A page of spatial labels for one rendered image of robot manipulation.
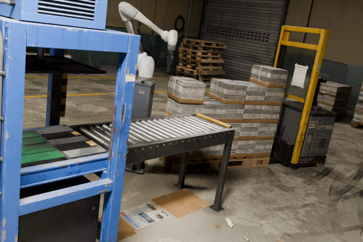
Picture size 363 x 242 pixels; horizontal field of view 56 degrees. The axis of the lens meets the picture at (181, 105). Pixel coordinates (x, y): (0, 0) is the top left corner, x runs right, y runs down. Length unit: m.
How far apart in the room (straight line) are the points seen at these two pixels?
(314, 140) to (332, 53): 5.73
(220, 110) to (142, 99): 0.96
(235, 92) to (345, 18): 6.76
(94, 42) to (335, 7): 9.27
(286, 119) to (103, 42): 3.69
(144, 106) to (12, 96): 2.19
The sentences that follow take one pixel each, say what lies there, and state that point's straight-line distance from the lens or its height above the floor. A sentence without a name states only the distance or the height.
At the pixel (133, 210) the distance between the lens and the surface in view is 3.17.
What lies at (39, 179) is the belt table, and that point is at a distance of 2.02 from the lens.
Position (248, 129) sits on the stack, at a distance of 4.35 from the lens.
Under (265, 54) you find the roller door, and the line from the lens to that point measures 11.35.
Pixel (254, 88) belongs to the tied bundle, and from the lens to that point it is 4.22.
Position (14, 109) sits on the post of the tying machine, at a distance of 1.65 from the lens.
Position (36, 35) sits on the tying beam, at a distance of 1.63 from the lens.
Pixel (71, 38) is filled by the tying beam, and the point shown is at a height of 1.50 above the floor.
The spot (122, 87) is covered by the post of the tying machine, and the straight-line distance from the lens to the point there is 1.91.
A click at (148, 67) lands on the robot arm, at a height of 1.17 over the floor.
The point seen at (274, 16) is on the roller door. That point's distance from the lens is 11.31.
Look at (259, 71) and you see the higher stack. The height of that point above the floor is 1.23.
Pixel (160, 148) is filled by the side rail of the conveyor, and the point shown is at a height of 0.75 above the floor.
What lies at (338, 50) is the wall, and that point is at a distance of 10.40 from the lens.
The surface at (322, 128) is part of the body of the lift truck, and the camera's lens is 5.02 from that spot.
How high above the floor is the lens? 1.63
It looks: 13 degrees down
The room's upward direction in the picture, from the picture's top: 9 degrees clockwise
